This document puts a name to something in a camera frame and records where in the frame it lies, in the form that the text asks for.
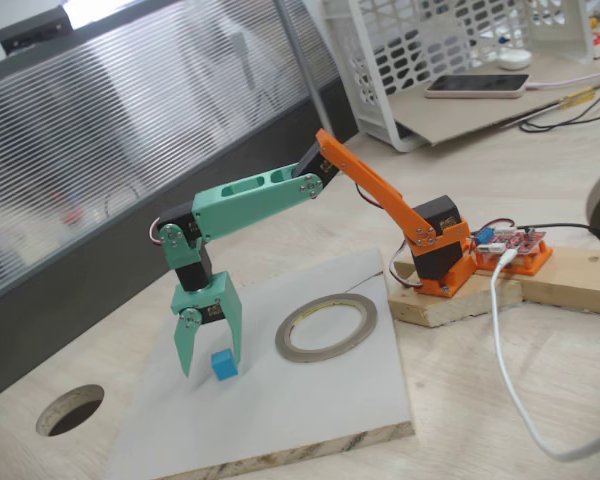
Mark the wooden plank under controller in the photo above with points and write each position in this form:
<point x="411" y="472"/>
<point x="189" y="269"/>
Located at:
<point x="580" y="280"/>

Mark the orange controller holder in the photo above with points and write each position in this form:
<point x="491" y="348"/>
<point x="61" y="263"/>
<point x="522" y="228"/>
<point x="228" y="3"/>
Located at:
<point x="535" y="262"/>

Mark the white earbuds case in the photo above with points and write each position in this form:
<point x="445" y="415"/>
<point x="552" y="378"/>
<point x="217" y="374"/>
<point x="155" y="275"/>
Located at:
<point x="514" y="60"/>

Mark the brown cardboard sheet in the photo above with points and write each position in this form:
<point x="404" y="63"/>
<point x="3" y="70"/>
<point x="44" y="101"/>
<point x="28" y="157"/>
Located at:
<point x="480" y="117"/>

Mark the wooden block with screw holes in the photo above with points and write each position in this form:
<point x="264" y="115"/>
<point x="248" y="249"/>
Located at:
<point x="455" y="305"/>

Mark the white plastic lattice basket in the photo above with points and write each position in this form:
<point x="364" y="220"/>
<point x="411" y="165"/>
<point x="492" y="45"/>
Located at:
<point x="377" y="131"/>

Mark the red controller circuit board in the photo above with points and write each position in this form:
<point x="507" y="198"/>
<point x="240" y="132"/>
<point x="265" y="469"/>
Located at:
<point x="522" y="240"/>

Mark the ribbed desk partition screen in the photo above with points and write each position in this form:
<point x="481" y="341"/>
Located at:
<point x="130" y="125"/>

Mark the white smartphone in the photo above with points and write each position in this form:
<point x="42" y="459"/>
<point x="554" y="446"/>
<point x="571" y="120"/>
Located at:
<point x="475" y="85"/>

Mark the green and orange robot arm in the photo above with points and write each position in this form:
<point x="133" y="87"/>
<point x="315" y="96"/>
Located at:
<point x="250" y="200"/>

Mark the blue cube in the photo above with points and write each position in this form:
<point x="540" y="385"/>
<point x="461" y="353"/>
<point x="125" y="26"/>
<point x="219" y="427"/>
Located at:
<point x="224" y="366"/>

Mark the white laminated board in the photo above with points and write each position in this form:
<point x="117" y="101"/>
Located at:
<point x="290" y="400"/>

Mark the black box device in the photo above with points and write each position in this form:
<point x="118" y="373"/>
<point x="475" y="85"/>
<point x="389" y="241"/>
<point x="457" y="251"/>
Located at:
<point x="32" y="29"/>

